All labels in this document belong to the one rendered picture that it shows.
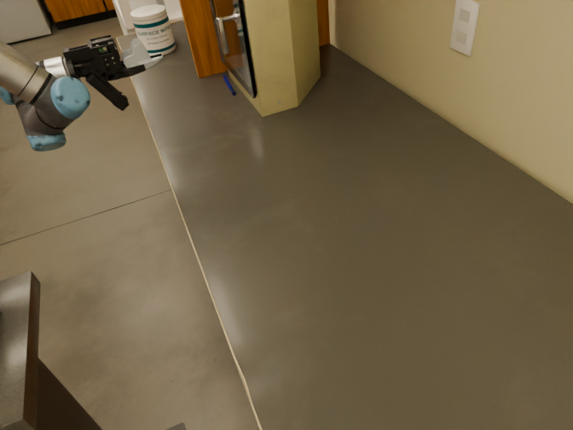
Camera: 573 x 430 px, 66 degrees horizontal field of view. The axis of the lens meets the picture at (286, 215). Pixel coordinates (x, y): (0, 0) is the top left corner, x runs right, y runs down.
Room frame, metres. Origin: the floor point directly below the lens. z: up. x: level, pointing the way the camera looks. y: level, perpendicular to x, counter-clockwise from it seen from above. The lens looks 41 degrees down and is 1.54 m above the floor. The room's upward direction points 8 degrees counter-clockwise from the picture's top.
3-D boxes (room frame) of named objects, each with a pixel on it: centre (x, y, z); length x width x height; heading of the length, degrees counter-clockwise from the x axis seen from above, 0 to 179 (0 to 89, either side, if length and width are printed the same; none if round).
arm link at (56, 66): (1.03, 0.47, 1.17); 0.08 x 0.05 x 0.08; 17
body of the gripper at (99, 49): (1.05, 0.39, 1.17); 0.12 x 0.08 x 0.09; 107
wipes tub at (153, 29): (1.76, 0.40, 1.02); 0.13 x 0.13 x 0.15
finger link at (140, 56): (1.06, 0.29, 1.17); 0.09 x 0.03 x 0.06; 104
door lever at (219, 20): (1.15, 0.08, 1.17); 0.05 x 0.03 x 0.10; 107
